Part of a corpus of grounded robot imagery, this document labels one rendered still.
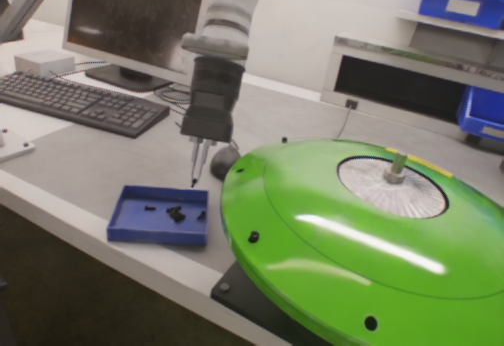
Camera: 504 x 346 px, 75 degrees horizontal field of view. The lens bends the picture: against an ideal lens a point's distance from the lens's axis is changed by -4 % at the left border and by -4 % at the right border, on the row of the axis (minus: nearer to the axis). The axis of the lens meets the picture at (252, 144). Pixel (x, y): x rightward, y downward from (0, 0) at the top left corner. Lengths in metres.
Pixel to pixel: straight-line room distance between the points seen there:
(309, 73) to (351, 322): 1.09
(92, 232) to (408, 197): 0.39
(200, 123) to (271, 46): 0.83
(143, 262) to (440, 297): 0.33
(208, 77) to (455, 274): 0.37
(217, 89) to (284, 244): 0.29
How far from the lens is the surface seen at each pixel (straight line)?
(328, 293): 0.25
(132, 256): 0.47
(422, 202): 0.34
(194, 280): 0.44
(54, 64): 1.12
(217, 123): 0.50
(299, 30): 1.26
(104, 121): 0.78
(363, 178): 0.34
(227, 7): 0.53
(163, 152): 0.68
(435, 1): 1.00
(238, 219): 0.29
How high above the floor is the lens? 1.25
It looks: 26 degrees down
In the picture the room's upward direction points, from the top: 9 degrees clockwise
